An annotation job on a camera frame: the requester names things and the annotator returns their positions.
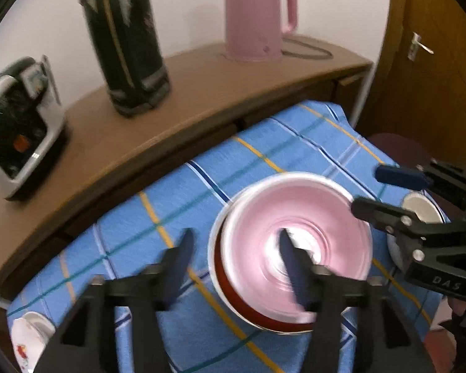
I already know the red and white plate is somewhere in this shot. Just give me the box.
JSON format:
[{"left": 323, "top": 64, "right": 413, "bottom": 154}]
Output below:
[{"left": 208, "top": 172, "right": 373, "bottom": 335}]

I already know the dark kettle cable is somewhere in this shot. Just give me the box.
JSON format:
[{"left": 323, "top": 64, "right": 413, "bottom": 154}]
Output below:
[{"left": 281, "top": 37, "right": 332, "bottom": 61}]

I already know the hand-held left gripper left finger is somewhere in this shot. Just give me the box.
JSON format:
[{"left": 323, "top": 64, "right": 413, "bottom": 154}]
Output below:
[{"left": 35, "top": 228, "right": 197, "bottom": 373}]

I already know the person's right hand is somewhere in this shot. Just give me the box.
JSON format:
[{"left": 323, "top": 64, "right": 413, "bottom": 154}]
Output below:
[{"left": 447, "top": 297, "right": 466, "bottom": 316}]

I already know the pink bowl with red outside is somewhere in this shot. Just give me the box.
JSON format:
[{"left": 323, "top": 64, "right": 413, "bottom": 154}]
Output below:
[{"left": 219, "top": 181, "right": 373, "bottom": 325}]

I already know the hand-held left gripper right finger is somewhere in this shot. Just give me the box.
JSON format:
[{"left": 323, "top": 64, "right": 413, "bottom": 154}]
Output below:
[{"left": 278, "top": 230, "right": 436, "bottom": 373}]

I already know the black thermos flask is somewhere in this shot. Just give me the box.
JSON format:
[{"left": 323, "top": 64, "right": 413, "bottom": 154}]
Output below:
[{"left": 77, "top": 0, "right": 171, "bottom": 118}]

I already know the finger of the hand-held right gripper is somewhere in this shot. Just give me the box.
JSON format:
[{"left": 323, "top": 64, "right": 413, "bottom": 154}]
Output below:
[
  {"left": 375, "top": 159, "right": 466, "bottom": 212},
  {"left": 351, "top": 197, "right": 466, "bottom": 300}
]

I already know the blue checked tablecloth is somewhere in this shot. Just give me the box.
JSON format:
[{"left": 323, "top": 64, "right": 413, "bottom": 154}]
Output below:
[{"left": 6, "top": 101, "right": 451, "bottom": 373}]

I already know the white door handle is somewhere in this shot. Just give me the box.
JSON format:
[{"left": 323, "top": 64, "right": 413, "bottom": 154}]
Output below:
[{"left": 408, "top": 32, "right": 435, "bottom": 62}]

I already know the brown wooden door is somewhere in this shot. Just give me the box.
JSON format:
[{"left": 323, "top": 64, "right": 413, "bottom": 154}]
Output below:
[{"left": 357, "top": 0, "right": 466, "bottom": 172}]

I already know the white bowl with red print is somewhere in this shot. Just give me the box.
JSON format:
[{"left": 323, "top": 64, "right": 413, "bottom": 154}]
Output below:
[{"left": 10, "top": 311, "right": 57, "bottom": 373}]

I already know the small white bowl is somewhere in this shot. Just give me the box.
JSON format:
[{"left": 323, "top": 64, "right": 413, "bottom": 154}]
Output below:
[{"left": 386, "top": 192, "right": 447, "bottom": 270}]

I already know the brown wooden sideboard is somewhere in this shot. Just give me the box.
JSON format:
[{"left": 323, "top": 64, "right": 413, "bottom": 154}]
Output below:
[{"left": 0, "top": 35, "right": 374, "bottom": 304}]

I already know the pink electric kettle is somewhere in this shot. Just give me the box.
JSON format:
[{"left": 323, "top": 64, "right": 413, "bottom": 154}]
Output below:
[{"left": 216, "top": 0, "right": 299, "bottom": 63}]

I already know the dark red stool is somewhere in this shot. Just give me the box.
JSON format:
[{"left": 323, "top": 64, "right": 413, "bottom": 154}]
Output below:
[{"left": 367, "top": 133, "right": 432, "bottom": 172}]

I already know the white rice cooker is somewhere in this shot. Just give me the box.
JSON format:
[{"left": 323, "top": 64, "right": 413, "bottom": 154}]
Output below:
[{"left": 0, "top": 56, "right": 68, "bottom": 201}]

